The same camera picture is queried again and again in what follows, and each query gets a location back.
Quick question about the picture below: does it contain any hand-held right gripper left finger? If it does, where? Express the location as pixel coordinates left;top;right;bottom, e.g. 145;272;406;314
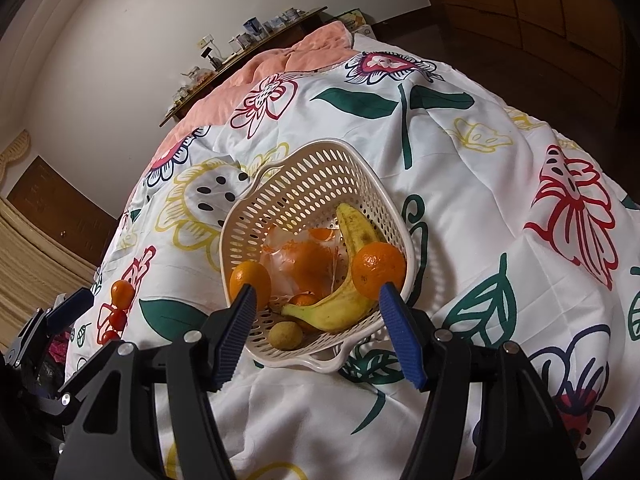
52;283;258;480

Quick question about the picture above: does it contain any small brown round fruit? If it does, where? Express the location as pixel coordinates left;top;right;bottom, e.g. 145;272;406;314
269;321;304;350

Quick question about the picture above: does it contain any large orange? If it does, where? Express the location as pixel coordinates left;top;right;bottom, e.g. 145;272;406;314
351;241;407;300
229;261;272;311

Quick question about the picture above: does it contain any wooden headboard shelf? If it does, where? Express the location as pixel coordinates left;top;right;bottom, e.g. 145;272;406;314
159;6;328;128

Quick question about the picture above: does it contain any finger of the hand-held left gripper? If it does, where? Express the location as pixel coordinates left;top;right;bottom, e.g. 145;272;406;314
29;354;109;418
4;287;96;368

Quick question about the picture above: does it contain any clear bag of oranges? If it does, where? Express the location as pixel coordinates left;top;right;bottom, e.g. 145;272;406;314
260;226;346;306

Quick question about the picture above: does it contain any floral printed blanket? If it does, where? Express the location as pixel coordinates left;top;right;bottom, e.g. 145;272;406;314
60;50;640;480

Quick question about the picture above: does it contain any pink quilt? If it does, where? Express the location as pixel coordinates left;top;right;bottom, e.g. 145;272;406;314
122;22;356;211

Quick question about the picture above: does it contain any yellow banana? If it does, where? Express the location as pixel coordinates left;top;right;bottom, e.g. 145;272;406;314
281;202;388;333

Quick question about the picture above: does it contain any brown wooden door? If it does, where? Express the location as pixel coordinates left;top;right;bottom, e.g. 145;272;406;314
7;155;119;267

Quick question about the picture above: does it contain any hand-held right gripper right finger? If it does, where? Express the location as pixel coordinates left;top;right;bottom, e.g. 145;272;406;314
378;281;583;480

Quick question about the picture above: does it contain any beige curtain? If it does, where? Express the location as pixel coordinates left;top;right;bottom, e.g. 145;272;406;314
0;129;97;356

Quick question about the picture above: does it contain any wooden wardrobe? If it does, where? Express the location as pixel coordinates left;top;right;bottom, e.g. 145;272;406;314
425;0;640;136

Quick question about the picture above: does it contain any white perforated plastic basket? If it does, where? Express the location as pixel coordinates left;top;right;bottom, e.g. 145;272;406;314
220;138;415;375

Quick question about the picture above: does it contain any red cloth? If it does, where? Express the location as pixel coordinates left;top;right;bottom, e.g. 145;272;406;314
49;332;72;362

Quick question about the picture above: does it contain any white bed sheet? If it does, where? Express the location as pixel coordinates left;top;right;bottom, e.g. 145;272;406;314
352;34;451;68

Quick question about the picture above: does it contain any white cups cluster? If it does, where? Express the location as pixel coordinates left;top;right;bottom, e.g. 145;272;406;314
267;9;308;28

